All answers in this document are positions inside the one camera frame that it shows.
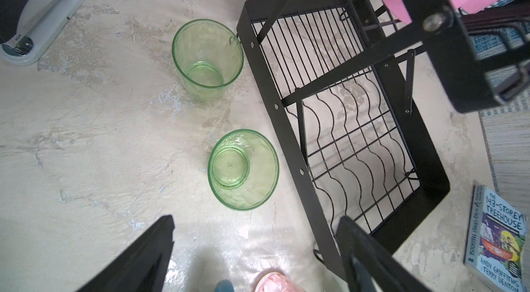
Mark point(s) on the green glass cup far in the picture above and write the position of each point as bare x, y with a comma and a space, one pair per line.
208, 56

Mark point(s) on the green glass cup near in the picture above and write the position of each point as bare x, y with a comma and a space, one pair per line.
243, 170

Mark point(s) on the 143-storey treehouse book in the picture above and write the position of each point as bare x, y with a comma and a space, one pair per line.
495, 241

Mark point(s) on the pink translucent glass cup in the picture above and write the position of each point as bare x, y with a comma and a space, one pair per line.
277, 282

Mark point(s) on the green glass cup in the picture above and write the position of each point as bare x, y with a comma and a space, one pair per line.
208, 56
243, 170

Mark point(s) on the grey black stapler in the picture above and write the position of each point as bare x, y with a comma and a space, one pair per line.
28, 27

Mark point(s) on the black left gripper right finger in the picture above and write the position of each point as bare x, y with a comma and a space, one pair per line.
368, 265

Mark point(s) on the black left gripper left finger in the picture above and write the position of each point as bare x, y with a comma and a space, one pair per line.
143, 265

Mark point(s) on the black two-tier dish rack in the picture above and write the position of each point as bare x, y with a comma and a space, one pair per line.
338, 79

